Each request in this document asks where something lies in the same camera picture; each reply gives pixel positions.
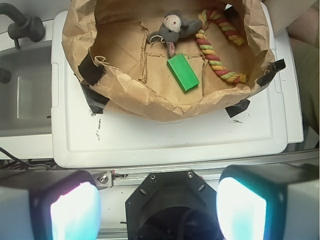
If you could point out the green rectangular block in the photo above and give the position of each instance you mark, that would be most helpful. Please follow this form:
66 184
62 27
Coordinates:
182 72

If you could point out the dark grey faucet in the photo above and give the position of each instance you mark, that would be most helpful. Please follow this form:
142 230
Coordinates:
23 26

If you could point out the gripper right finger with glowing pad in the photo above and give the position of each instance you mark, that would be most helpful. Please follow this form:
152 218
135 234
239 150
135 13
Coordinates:
275 201

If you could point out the grey plush mouse toy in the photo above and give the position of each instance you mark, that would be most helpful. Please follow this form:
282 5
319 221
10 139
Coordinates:
173 28

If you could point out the brown paper bag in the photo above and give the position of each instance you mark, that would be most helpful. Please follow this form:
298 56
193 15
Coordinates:
138 80

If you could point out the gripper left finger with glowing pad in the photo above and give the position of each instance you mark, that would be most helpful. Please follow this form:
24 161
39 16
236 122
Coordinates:
49 205

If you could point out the black tape piece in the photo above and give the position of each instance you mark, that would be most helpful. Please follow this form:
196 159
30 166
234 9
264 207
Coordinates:
91 72
95 101
238 108
273 69

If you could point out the aluminium frame rail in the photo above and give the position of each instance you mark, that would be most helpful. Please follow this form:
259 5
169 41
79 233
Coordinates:
209 170

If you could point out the grey sink basin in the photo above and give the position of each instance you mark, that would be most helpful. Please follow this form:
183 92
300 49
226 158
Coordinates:
26 100

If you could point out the black tape piece right lower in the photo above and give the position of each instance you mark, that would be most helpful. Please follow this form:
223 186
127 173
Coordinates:
238 108

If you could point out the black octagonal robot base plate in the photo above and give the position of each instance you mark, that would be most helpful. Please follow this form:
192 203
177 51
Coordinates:
176 205

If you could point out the black tape piece left lower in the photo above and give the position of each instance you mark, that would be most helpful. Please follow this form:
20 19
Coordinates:
95 101

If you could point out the black tape piece left upper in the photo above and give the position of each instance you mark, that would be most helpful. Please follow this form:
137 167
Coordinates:
91 72

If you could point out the black tape piece right upper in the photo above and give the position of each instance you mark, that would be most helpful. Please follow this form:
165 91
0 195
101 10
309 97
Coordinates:
273 69

